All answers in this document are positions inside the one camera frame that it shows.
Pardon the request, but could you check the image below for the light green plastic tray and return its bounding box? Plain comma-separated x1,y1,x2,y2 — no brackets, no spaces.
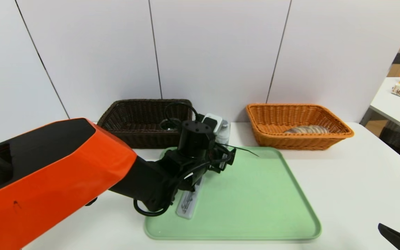
144,147,322,241

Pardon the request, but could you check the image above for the striped brown bread roll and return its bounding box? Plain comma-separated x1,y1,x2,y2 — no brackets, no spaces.
283,125,330,134

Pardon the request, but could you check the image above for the white plastic bottle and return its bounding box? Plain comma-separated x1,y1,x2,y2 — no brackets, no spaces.
217,120,231,148

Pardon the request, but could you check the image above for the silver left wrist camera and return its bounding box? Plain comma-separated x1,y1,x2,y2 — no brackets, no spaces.
202,113,223,135

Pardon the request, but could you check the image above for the orange wicker basket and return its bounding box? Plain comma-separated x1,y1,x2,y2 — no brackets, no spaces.
246,103,354,150

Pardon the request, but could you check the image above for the dark brown wicker basket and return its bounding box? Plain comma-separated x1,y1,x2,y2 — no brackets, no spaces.
97,99,193,149

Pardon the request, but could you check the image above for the white side table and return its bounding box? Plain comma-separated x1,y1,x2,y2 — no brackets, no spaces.
369,77,400,136

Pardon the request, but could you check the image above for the clear plastic compass case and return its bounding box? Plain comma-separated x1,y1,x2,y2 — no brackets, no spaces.
176,175,204,219

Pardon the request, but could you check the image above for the glass cup with black holder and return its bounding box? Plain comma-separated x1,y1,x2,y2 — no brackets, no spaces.
159,118,181,132

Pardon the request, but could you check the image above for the black left camera cable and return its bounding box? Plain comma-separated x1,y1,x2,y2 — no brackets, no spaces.
165,101,199,131

